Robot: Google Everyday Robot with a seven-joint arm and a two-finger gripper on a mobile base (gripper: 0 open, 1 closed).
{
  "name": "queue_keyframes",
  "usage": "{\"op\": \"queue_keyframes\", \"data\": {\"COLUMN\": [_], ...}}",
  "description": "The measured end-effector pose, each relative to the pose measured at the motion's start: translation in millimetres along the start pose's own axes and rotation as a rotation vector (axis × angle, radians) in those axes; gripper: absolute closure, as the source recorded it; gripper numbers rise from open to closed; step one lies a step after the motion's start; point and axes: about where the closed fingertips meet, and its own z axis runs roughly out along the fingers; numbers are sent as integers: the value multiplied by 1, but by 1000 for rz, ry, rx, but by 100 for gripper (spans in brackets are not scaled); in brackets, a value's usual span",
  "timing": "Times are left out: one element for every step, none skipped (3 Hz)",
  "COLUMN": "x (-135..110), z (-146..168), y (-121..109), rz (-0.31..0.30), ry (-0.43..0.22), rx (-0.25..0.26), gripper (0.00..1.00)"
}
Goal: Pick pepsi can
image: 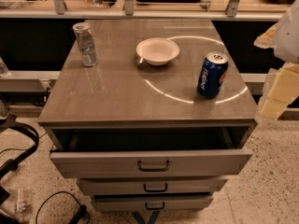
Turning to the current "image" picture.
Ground grey drawer cabinet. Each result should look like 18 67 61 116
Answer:
37 18 259 213

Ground white paper bowl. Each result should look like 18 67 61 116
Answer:
135 38 179 66

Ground bottom grey drawer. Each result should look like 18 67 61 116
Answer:
91 193 213 212

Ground black strap on floor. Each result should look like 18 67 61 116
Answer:
0 121 40 180

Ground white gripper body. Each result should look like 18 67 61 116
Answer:
274 4 299 63

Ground middle grey drawer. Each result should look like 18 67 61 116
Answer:
77 176 228 196

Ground blue pepsi can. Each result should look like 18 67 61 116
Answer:
197 51 229 99

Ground top open grey drawer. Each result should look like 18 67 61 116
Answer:
50 127 252 178

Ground grey shelf rail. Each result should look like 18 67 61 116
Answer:
0 0 289 21

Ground silver energy drink can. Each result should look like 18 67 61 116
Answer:
73 22 98 67

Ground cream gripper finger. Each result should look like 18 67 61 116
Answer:
253 23 278 49
260 63 299 119

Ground black cable on floor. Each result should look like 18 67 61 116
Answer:
35 190 91 224

